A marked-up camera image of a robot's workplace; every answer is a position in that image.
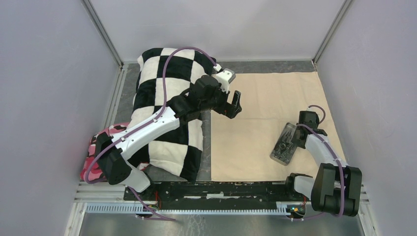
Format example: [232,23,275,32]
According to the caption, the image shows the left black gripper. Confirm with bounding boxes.
[200,84,241,119]

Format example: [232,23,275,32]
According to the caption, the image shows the beige surgical wrap cloth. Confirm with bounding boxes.
[211,72,344,181]

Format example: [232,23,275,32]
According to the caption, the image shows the metal surgical instrument tray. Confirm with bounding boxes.
[269,122,297,166]

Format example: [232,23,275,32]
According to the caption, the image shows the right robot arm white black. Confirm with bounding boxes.
[284,110,362,217]

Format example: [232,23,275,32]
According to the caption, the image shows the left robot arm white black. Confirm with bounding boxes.
[94,70,242,201]

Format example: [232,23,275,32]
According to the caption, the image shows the surgical instruments in tray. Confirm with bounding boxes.
[270,130,297,163]

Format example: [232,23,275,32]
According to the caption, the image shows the black white checkered blanket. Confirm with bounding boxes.
[128,48,217,182]

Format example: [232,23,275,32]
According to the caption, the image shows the pink camouflage cloth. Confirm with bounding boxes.
[80,122,150,181]

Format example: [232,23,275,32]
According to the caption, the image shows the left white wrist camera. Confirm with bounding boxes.
[211,64,236,93]

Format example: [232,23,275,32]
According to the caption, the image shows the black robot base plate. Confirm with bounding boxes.
[139,181,310,210]

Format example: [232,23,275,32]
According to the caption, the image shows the white toothed cable rail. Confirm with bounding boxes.
[85,203,301,216]

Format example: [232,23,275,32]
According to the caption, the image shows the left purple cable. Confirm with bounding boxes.
[83,47,217,222]

